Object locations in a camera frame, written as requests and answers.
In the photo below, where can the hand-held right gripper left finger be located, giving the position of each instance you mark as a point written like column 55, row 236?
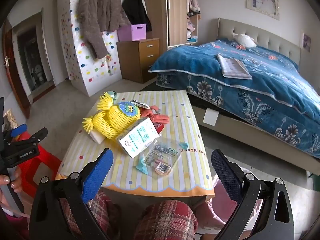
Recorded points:
column 97, row 175

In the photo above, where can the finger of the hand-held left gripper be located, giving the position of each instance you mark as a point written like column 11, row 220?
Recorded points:
column 19, row 130
column 32, row 136

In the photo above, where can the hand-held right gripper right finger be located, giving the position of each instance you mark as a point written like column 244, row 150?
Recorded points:
column 226, row 175

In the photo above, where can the trash bin with white bag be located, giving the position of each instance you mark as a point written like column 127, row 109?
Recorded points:
column 220, row 205

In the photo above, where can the yellow foam fruit net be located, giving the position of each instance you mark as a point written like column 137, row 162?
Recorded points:
column 105, row 102
column 96, row 122

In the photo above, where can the white carton box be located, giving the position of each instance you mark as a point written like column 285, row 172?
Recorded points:
column 140, row 137

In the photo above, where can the yellow foam net with sticker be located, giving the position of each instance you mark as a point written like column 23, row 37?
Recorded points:
column 120, row 122

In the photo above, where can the teal printed snack packet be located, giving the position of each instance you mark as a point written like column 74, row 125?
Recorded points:
column 162, row 158

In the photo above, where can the orange cloth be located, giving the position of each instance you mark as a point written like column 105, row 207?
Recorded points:
column 157, row 117

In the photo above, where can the person's left hand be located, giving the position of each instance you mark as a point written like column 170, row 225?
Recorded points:
column 17, row 181

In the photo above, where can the red plastic stool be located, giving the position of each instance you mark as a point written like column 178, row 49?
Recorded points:
column 40, row 170

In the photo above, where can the white crumpled wrapper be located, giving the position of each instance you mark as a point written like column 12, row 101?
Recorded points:
column 96, row 137

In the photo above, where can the person's left leg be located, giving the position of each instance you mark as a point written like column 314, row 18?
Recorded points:
column 105, row 212

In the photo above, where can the person's leg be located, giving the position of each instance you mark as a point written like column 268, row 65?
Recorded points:
column 105, row 212
column 167, row 220

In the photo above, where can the brown wooden door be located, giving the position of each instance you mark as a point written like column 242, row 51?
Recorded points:
column 13, row 80

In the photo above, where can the small teal wrapper scrap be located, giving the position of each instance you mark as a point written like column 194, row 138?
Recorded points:
column 183, row 145

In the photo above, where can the white bed label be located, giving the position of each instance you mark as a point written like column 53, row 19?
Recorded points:
column 210, row 117

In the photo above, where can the striped yellow tablecloth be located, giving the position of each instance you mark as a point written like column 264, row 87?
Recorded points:
column 185, row 120

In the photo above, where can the person's right leg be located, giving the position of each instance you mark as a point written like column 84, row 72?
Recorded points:
column 167, row 220

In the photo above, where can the red packet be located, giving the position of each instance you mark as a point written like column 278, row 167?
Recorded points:
column 160, row 127

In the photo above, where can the white polka dot cabinet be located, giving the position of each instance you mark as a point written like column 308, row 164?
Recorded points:
column 85, row 70

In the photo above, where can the blue floral blanket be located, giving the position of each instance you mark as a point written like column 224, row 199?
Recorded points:
column 262, row 85

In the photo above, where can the folded grey cloth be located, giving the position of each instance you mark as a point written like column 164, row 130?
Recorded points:
column 233, row 66

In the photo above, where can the wooden drawer cabinet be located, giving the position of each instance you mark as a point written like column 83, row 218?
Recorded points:
column 140, row 60

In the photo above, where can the brown quilted jacket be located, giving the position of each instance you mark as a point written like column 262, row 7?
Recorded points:
column 97, row 17

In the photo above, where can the white pillow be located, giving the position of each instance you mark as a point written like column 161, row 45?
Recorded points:
column 246, row 40

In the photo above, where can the purple plastic basket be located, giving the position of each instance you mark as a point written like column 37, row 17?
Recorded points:
column 131, row 33

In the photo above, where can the beige upholstered bed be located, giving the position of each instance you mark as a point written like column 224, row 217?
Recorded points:
column 262, row 33

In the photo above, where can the pile of folded clothes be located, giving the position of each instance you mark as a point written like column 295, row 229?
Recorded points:
column 192, row 30

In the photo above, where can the black jacket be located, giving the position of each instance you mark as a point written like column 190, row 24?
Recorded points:
column 136, row 7

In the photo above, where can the wooden wardrobe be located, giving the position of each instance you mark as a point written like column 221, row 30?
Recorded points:
column 176, row 12

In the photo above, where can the small wall picture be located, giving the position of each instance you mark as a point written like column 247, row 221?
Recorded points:
column 306, row 42

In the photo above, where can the wall poster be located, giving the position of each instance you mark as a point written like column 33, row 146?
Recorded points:
column 262, row 1

